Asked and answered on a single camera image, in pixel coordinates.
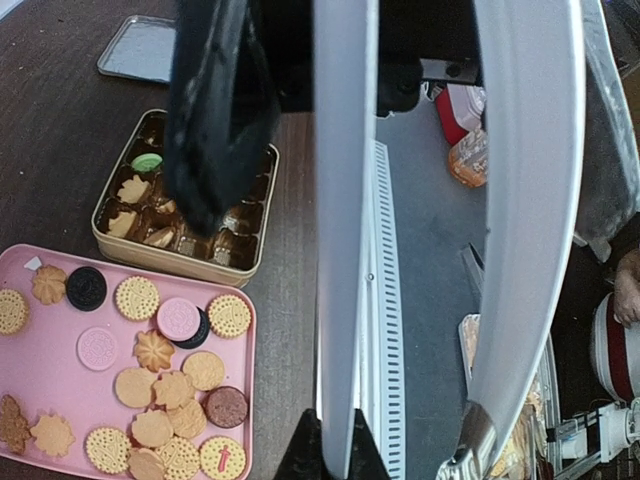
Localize red white cooler box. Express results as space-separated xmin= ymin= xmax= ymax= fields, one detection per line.
xmin=435 ymin=84 xmax=486 ymax=146

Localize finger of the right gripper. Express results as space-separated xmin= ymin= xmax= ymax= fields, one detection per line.
xmin=164 ymin=1 xmax=280 ymax=203

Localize black cookie lower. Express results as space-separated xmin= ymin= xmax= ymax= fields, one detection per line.
xmin=172 ymin=308 xmax=210 ymax=350

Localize green round cookie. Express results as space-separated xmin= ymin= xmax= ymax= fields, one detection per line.
xmin=131 ymin=153 xmax=163 ymax=173

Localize seated person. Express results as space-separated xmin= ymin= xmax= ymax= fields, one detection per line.
xmin=589 ymin=247 xmax=640 ymax=404

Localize silver tin lid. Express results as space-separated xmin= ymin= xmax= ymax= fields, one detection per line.
xmin=97 ymin=15 xmax=175 ymax=84

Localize pink round cookie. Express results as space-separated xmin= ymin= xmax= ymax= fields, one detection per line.
xmin=156 ymin=297 xmax=200 ymax=341
xmin=76 ymin=327 xmax=118 ymax=372

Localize orange drink bottle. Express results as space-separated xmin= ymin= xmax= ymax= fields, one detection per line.
xmin=447 ymin=127 xmax=488 ymax=188

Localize aluminium front rail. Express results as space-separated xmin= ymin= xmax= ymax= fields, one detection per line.
xmin=354 ymin=141 xmax=407 ymax=479

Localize round embossed cookie bottom right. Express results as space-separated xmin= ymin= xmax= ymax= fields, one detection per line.
xmin=207 ymin=294 xmax=252 ymax=339

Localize dark red round cookie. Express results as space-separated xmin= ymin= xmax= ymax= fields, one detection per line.
xmin=203 ymin=386 xmax=249 ymax=429

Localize round cookie red mark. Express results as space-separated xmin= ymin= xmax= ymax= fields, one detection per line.
xmin=200 ymin=436 xmax=247 ymax=480

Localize round cookie tray top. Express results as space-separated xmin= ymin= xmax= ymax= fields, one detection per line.
xmin=0 ymin=288 xmax=30 ymax=336

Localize pink plastic tray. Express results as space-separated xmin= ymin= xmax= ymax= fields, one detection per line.
xmin=1 ymin=244 xmax=252 ymax=479

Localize black sandwich cookie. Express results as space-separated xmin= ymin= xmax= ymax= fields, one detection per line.
xmin=66 ymin=266 xmax=107 ymax=312

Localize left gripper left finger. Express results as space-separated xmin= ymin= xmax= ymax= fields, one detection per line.
xmin=284 ymin=408 xmax=323 ymax=479

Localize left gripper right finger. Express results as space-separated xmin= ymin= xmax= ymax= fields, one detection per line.
xmin=349 ymin=409 xmax=388 ymax=480

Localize gold cookie tin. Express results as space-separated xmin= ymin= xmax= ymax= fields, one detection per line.
xmin=91 ymin=109 xmax=280 ymax=287

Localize brown leaf cookie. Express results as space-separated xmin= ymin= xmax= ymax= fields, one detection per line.
xmin=0 ymin=395 xmax=32 ymax=455

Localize swirl butter cookie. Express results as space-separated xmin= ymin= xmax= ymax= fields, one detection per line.
xmin=32 ymin=265 xmax=67 ymax=305
xmin=133 ymin=329 xmax=175 ymax=373

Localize tan maple leaf cookie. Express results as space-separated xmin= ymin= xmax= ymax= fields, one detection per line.
xmin=30 ymin=415 xmax=75 ymax=457

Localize silver white tongs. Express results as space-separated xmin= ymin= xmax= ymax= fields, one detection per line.
xmin=314 ymin=1 xmax=586 ymax=479

